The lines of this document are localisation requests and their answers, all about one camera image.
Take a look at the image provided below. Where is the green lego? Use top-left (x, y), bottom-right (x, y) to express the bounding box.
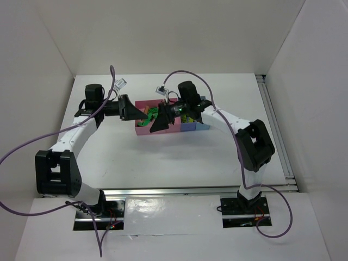
top-left (137, 113), bottom-right (156, 127)

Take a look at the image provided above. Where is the long green lego brick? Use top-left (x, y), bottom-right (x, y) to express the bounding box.
top-left (148, 107), bottom-right (158, 114)

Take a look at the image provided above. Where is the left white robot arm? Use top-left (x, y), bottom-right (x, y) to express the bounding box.
top-left (35, 84), bottom-right (147, 216)

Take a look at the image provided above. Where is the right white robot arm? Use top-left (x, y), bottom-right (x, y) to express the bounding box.
top-left (150, 81), bottom-right (275, 210)

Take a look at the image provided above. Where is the narrow pink bin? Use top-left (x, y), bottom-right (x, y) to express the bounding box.
top-left (165, 117), bottom-right (181, 133)

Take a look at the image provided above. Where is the large pink bin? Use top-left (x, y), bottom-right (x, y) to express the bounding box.
top-left (135, 99), bottom-right (165, 135)

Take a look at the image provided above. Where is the dark blue bin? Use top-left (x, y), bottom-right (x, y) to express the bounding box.
top-left (181, 120), bottom-right (196, 132)

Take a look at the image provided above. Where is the light blue bin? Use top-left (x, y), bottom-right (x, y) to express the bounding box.
top-left (196, 95), bottom-right (212, 131)

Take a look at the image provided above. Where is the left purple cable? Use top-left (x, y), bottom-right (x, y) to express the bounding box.
top-left (0, 65), bottom-right (116, 258)

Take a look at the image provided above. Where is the aluminium front rail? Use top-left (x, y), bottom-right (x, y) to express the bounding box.
top-left (42, 185), bottom-right (259, 198)

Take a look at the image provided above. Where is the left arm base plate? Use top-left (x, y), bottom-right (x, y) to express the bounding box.
top-left (73, 200), bottom-right (126, 231)

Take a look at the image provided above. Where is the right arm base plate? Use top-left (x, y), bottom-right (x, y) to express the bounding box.
top-left (216, 197), bottom-right (272, 228)

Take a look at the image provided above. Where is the aluminium side rail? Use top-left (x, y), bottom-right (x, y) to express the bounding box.
top-left (255, 74), bottom-right (299, 192)

